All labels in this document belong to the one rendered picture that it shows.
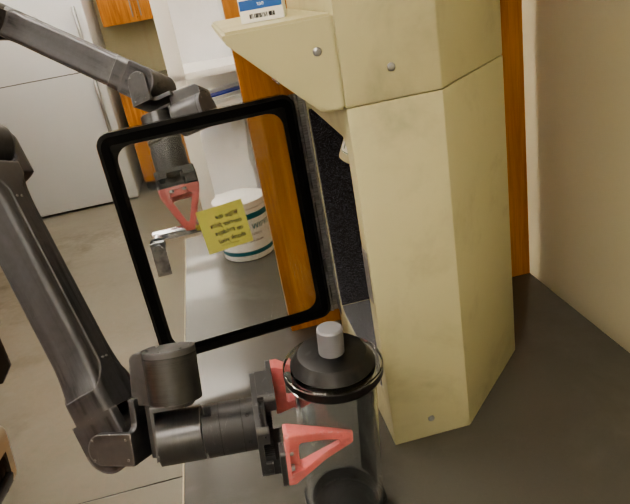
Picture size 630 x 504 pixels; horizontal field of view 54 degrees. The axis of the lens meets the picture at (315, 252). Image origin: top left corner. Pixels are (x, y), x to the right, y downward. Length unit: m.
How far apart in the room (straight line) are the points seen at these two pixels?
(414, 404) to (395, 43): 0.47
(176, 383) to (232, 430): 0.08
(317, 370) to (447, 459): 0.30
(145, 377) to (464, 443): 0.44
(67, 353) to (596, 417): 0.69
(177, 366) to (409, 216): 0.31
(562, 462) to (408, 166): 0.43
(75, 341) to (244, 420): 0.20
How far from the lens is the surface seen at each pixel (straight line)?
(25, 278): 0.76
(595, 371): 1.04
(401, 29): 0.70
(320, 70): 0.68
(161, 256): 1.01
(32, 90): 5.74
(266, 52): 0.67
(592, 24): 1.06
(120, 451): 0.72
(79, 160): 5.78
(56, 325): 0.74
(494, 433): 0.92
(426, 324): 0.82
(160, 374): 0.68
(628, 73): 1.00
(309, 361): 0.66
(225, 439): 0.69
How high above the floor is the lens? 1.55
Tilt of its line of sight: 24 degrees down
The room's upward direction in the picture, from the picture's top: 10 degrees counter-clockwise
